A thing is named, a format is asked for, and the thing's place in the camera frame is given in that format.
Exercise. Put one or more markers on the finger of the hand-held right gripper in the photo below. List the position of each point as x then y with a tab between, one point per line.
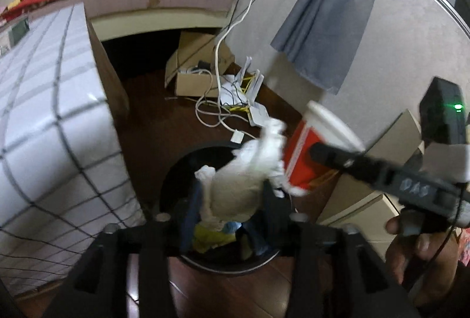
352	165

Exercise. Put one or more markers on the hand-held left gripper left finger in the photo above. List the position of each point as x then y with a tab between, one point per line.
189	222

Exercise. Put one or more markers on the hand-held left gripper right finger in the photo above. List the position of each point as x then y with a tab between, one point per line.
275	215

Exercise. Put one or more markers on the white tissue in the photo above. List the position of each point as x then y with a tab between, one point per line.
238	186

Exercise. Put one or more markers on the red and white paper cup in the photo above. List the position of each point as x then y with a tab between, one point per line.
304	156

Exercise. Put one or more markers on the black trash bin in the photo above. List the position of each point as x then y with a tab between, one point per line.
176	175

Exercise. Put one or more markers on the person's right hand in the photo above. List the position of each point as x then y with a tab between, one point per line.
422	263

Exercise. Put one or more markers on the yellow wrapper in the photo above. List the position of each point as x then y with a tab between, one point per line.
213	239

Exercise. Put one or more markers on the beige cabinet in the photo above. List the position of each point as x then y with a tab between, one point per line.
367	211

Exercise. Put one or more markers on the white power adapter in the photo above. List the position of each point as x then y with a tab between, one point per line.
237	136

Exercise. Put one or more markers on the white router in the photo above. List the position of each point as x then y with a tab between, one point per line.
259	114

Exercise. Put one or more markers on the grey curtain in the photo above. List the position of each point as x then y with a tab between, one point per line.
323	9

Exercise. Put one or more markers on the cardboard box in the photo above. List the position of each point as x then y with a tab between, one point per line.
191	53

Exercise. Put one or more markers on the table with white grid cover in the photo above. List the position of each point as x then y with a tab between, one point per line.
55	101

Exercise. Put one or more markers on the bed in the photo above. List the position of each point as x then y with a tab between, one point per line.
165	15

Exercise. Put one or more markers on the green box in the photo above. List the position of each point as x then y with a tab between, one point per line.
19	32

